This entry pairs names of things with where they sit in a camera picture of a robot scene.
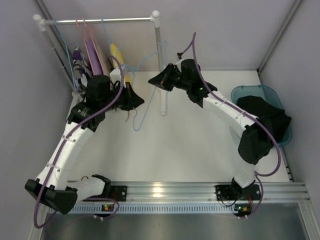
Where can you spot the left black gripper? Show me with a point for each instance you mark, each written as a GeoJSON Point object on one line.
{"type": "Point", "coordinates": [127, 97]}

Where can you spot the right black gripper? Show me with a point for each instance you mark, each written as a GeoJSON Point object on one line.
{"type": "Point", "coordinates": [171, 78]}

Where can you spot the yellow trousers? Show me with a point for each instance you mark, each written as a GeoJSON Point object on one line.
{"type": "Point", "coordinates": [118, 55]}

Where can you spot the black trousers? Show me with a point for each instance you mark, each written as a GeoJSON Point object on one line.
{"type": "Point", "coordinates": [273, 118]}

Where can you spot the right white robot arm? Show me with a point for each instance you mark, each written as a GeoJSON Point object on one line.
{"type": "Point", "coordinates": [254, 143]}

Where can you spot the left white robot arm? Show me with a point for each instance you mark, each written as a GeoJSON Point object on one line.
{"type": "Point", "coordinates": [51, 187]}

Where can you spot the purple trousers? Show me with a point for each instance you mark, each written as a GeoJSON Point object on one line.
{"type": "Point", "coordinates": [93, 58]}

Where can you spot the grey trousers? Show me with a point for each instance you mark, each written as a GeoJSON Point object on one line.
{"type": "Point", "coordinates": [112, 87]}

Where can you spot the blue hanger far left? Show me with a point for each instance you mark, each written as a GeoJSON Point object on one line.
{"type": "Point", "coordinates": [68, 55]}

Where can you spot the teal plastic basin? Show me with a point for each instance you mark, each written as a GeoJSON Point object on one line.
{"type": "Point", "coordinates": [263, 91]}

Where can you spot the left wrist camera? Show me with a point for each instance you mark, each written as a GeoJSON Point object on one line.
{"type": "Point", "coordinates": [115, 75]}

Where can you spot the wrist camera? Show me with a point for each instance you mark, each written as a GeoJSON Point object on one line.
{"type": "Point", "coordinates": [180, 58]}
{"type": "Point", "coordinates": [115, 75]}

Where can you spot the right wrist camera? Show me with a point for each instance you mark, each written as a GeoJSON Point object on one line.
{"type": "Point", "coordinates": [180, 58]}

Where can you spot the pink wire hanger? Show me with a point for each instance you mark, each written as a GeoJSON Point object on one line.
{"type": "Point", "coordinates": [83, 32]}
{"type": "Point", "coordinates": [99, 50]}

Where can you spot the aluminium mounting rail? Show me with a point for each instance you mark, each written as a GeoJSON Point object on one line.
{"type": "Point", "coordinates": [188, 197]}

